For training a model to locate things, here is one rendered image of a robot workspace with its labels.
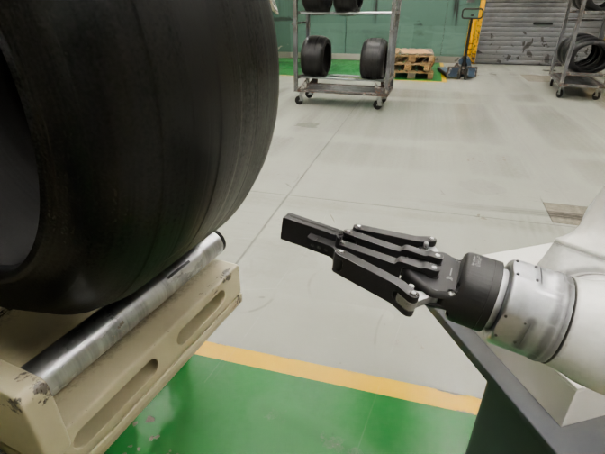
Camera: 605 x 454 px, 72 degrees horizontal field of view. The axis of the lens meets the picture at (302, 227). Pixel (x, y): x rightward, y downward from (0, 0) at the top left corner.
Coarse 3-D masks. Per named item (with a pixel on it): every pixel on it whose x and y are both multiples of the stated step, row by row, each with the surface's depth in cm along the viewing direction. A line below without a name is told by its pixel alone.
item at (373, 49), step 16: (304, 0) 531; (320, 0) 526; (336, 0) 519; (352, 0) 514; (400, 0) 545; (304, 48) 557; (320, 48) 552; (368, 48) 534; (384, 48) 533; (304, 64) 563; (320, 64) 559; (368, 64) 536; (384, 64) 584; (352, 80) 567; (368, 80) 560; (384, 80) 554; (384, 96) 550
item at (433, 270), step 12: (336, 240) 45; (360, 252) 44; (372, 252) 45; (372, 264) 44; (384, 264) 44; (396, 264) 43; (408, 264) 43; (420, 264) 43; (432, 264) 43; (396, 276) 44; (432, 276) 42
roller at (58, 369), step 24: (216, 240) 67; (192, 264) 62; (144, 288) 55; (168, 288) 58; (96, 312) 51; (120, 312) 51; (144, 312) 54; (72, 336) 47; (96, 336) 48; (120, 336) 51; (48, 360) 44; (72, 360) 45; (48, 384) 43
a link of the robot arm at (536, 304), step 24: (528, 264) 41; (504, 288) 40; (528, 288) 38; (552, 288) 38; (504, 312) 38; (528, 312) 38; (552, 312) 37; (504, 336) 39; (528, 336) 38; (552, 336) 37
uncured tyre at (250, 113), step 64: (0, 0) 28; (64, 0) 28; (128, 0) 29; (192, 0) 34; (256, 0) 43; (0, 64) 70; (64, 64) 29; (128, 64) 30; (192, 64) 34; (256, 64) 43; (0, 128) 72; (64, 128) 31; (128, 128) 32; (192, 128) 36; (256, 128) 47; (0, 192) 68; (64, 192) 34; (128, 192) 35; (192, 192) 40; (0, 256) 61; (64, 256) 39; (128, 256) 40
